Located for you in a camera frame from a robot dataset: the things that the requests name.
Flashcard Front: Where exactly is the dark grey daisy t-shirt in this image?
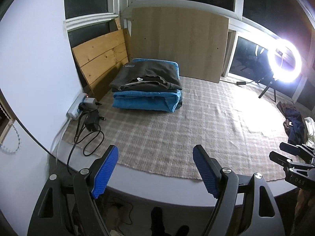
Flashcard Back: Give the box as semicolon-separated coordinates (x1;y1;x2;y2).
109;60;182;92

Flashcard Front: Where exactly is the pile of mixed clothes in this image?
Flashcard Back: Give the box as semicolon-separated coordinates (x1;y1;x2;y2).
277;101;314;148

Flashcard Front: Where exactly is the plaid woven table mat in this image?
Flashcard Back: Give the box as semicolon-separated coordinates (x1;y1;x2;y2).
78;77;288;181

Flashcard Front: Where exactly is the white power strip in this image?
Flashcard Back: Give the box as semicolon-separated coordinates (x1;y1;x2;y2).
67;93;98;120

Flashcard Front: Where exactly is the black tripod stand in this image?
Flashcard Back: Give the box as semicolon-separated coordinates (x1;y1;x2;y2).
258;78;277;102

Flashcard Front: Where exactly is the pine plank board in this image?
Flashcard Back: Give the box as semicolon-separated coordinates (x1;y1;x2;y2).
72;18;129;101

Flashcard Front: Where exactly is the light wooden board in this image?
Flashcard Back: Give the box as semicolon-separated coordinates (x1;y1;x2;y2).
130;7;229;83

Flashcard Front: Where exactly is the ring light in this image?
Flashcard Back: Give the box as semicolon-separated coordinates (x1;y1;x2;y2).
267;38;302;83

